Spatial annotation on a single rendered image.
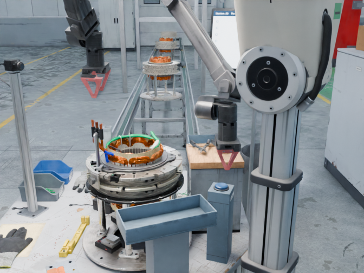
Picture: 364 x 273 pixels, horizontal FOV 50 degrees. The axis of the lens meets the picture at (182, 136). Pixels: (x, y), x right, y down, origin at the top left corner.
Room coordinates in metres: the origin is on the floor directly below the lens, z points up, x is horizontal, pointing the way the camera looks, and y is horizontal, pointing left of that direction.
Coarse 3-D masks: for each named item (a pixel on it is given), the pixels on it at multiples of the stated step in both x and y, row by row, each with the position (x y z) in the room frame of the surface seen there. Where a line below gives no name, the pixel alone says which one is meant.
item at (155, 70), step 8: (144, 64) 3.43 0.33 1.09; (152, 64) 3.39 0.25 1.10; (160, 64) 3.39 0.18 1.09; (168, 64) 3.39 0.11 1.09; (176, 64) 3.44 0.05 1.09; (144, 72) 3.44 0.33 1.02; (152, 72) 3.38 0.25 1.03; (160, 72) 3.36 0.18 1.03; (168, 72) 3.39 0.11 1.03; (176, 72) 3.44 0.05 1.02; (144, 96) 3.45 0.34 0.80; (152, 96) 3.43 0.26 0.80; (160, 96) 3.46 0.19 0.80; (168, 96) 3.43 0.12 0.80; (176, 96) 3.44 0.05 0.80
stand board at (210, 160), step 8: (192, 152) 1.35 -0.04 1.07; (208, 152) 1.35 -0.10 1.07; (216, 152) 1.35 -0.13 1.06; (192, 160) 1.27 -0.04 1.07; (200, 160) 1.27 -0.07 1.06; (208, 160) 1.27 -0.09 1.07; (216, 160) 1.27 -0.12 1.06; (224, 160) 1.27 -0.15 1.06; (240, 160) 1.27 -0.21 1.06; (192, 168) 1.25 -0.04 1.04; (200, 168) 1.25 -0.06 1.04
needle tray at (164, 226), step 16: (128, 208) 0.94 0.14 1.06; (144, 208) 0.95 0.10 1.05; (160, 208) 0.97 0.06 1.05; (176, 208) 0.99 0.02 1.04; (192, 208) 1.00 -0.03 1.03; (208, 208) 0.96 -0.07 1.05; (128, 224) 0.92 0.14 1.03; (144, 224) 0.92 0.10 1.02; (160, 224) 0.86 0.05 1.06; (176, 224) 0.87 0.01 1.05; (192, 224) 0.89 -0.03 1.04; (208, 224) 0.91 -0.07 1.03; (128, 240) 0.83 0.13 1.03; (144, 240) 0.84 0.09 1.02; (160, 240) 0.87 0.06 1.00; (176, 240) 0.89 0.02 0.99; (160, 256) 0.87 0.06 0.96; (176, 256) 0.89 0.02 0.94; (160, 272) 0.87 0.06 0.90; (176, 272) 0.89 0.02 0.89
